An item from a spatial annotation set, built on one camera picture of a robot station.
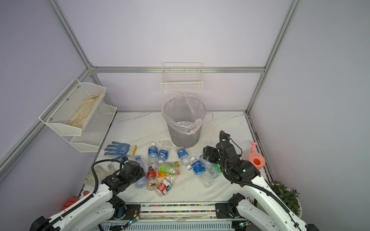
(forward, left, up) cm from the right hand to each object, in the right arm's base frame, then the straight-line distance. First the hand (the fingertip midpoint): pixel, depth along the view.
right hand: (209, 150), depth 73 cm
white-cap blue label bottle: (+5, +34, -19) cm, 39 cm away
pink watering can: (+1, -28, -10) cm, 30 cm away
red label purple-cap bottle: (-12, +30, -14) cm, 36 cm away
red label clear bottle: (-13, +24, -16) cm, 32 cm away
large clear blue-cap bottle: (-13, +36, -14) cm, 41 cm away
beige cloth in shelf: (+19, +70, +10) cm, 73 cm away
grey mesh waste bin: (+15, +16, -12) cm, 25 cm away
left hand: (-5, +39, -18) cm, 44 cm away
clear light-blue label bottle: (-3, -3, -17) cm, 17 cm away
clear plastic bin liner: (+32, +14, -4) cm, 35 cm away
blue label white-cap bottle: (-3, +5, -17) cm, 18 cm away
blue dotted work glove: (+11, +59, -20) cm, 63 cm away
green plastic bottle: (-2, -6, -16) cm, 18 cm away
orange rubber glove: (-20, +76, -21) cm, 81 cm away
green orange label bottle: (-6, +24, -12) cm, 28 cm away
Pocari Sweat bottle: (+6, +14, -20) cm, 25 cm away
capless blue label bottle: (+6, +27, -15) cm, 31 cm away
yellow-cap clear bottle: (+1, +22, -21) cm, 31 cm away
